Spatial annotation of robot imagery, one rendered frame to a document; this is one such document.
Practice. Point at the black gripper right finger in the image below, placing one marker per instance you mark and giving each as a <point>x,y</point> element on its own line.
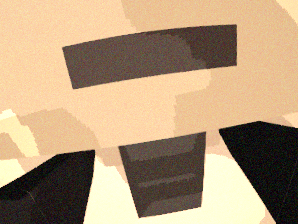
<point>267,154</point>

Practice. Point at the black two-prong plug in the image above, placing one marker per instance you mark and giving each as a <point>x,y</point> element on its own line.
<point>165,176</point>

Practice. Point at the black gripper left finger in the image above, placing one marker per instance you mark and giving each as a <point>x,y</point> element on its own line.
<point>56,192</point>

